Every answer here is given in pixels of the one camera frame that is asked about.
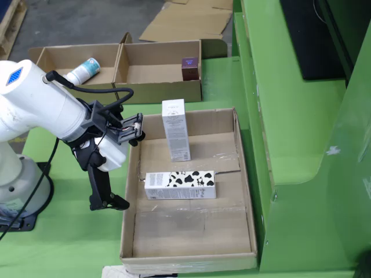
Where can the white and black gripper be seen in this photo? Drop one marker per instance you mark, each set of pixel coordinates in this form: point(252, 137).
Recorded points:
point(114, 155)

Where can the tall white product box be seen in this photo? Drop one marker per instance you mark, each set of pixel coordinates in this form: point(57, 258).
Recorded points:
point(176, 136)

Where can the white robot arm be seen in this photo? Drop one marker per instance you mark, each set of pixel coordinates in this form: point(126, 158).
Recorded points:
point(34, 98)

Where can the open cardboard bin box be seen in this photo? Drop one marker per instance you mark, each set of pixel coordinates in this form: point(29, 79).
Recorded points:
point(66, 55)
point(156, 92)

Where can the shallow cardboard tray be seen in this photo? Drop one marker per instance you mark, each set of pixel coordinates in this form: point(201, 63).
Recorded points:
point(188, 231)

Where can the small maroon box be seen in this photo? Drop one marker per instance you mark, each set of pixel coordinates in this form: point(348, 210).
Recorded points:
point(189, 72)

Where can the flattened cardboard sheet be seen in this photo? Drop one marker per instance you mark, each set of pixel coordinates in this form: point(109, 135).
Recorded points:
point(185, 23)

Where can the cow print carton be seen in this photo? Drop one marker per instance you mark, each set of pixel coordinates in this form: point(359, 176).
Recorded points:
point(179, 191)

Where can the white teal bottle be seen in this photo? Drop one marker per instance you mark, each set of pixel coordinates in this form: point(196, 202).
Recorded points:
point(84, 71)

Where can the crumpled white paper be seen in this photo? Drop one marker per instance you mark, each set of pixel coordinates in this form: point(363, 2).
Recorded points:
point(113, 272)

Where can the wooden pallet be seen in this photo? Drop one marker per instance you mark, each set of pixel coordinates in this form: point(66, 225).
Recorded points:
point(11, 26)

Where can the green metal machine housing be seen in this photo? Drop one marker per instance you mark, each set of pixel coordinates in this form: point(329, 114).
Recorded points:
point(290, 116)

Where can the glossy black screen panel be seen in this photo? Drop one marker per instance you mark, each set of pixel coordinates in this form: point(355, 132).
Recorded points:
point(313, 43)

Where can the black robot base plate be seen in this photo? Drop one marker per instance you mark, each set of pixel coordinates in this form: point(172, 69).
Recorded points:
point(30, 224)

